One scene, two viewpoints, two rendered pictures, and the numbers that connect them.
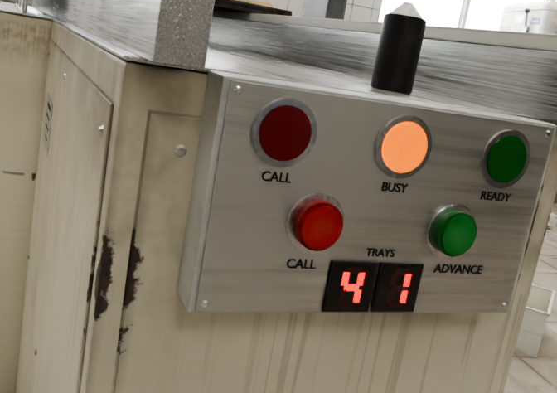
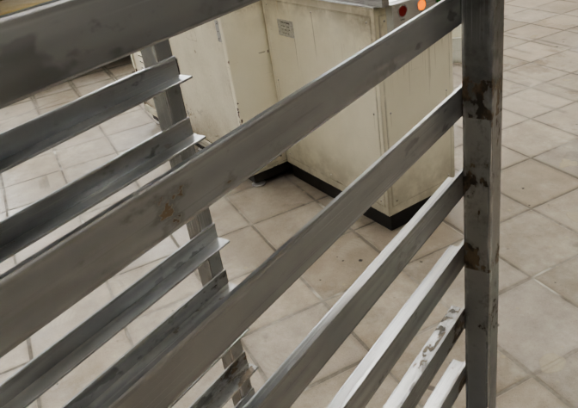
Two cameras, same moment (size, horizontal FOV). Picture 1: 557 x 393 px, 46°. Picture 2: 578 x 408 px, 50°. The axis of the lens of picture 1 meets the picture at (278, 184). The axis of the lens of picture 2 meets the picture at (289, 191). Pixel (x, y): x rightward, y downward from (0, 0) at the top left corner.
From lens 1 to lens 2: 167 cm
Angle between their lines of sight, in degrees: 17
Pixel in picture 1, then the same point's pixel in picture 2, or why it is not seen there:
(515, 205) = not seen: hidden behind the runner
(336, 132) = (409, 7)
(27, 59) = (255, 9)
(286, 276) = not seen: hidden behind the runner
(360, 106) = (413, 0)
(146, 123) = (378, 18)
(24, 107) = (259, 27)
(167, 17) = not seen: outside the picture
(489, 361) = (447, 43)
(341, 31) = not seen: outside the picture
